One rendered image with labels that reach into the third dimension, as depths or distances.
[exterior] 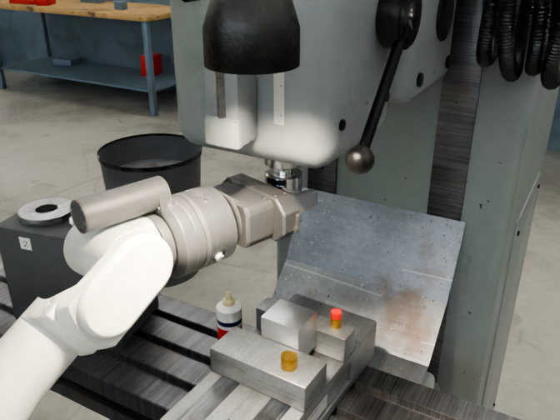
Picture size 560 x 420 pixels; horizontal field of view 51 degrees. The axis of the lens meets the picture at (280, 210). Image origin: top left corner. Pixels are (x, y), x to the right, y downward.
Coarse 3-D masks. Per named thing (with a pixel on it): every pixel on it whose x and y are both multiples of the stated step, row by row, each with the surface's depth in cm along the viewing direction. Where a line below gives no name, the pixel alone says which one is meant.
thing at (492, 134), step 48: (480, 0) 89; (432, 96) 98; (480, 96) 94; (528, 96) 91; (384, 144) 106; (432, 144) 101; (480, 144) 97; (528, 144) 100; (336, 192) 114; (384, 192) 109; (432, 192) 104; (480, 192) 100; (528, 192) 120; (288, 240) 125; (480, 240) 103; (480, 288) 107; (480, 336) 111; (480, 384) 117
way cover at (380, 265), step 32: (320, 192) 116; (320, 224) 115; (352, 224) 112; (384, 224) 109; (416, 224) 107; (448, 224) 104; (288, 256) 117; (320, 256) 114; (352, 256) 112; (384, 256) 109; (416, 256) 106; (448, 256) 104; (288, 288) 115; (320, 288) 113; (352, 288) 110; (384, 288) 108; (416, 288) 106; (448, 288) 103; (384, 320) 106; (416, 320) 104; (384, 352) 104; (416, 352) 102
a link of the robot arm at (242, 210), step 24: (192, 192) 64; (216, 192) 65; (240, 192) 69; (264, 192) 69; (216, 216) 63; (240, 216) 66; (264, 216) 67; (288, 216) 67; (216, 240) 63; (240, 240) 68; (264, 240) 69
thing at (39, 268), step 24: (24, 216) 96; (48, 216) 96; (0, 240) 97; (24, 240) 95; (48, 240) 93; (24, 264) 97; (48, 264) 95; (24, 288) 100; (48, 288) 98; (144, 312) 103
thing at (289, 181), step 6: (270, 168) 74; (294, 168) 74; (270, 174) 72; (276, 174) 72; (288, 174) 72; (294, 174) 72; (300, 174) 72; (270, 180) 72; (276, 180) 71; (282, 180) 71; (288, 180) 71; (294, 180) 72; (300, 180) 72
